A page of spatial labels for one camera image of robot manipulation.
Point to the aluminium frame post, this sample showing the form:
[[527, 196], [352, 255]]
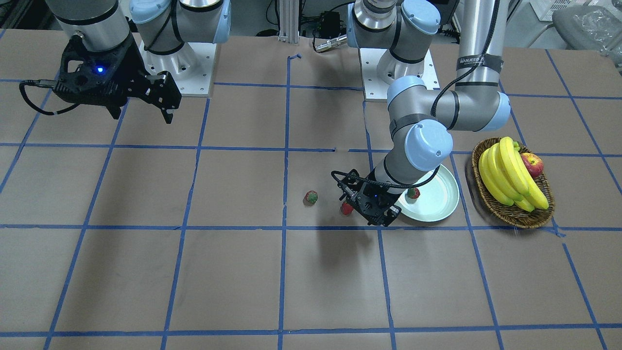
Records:
[[288, 21]]

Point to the red strawberry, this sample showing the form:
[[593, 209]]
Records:
[[413, 193], [311, 198], [346, 209]]

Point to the red yellow apple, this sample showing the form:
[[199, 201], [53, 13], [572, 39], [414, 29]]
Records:
[[533, 163]]

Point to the pale green round plate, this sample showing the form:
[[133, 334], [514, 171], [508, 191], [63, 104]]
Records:
[[438, 199]]

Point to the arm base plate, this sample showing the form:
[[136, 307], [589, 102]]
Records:
[[379, 69], [192, 67]]

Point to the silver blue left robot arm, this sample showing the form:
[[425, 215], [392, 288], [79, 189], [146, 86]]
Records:
[[421, 118]]

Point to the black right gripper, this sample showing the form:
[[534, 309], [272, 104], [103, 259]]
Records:
[[130, 62]]

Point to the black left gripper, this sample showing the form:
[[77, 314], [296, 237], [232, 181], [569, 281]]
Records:
[[387, 195]]

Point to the brown wicker basket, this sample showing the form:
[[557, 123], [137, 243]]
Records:
[[493, 210]]

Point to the yellow banana bunch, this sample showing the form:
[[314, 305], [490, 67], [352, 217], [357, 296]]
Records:
[[506, 178]]

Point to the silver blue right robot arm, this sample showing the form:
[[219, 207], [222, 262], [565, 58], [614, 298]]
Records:
[[163, 25]]

